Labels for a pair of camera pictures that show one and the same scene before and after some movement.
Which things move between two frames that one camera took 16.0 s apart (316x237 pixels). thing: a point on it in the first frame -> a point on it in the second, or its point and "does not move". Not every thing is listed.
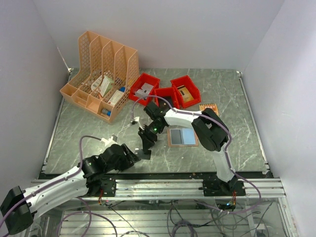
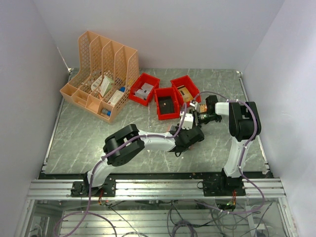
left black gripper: (129, 158) -> (186, 130)
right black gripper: (148, 140) -> (198, 123)
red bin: (169, 94) does not move
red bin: (186, 91) does not move
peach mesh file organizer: (107, 70) does not move
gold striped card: (185, 93) does not move
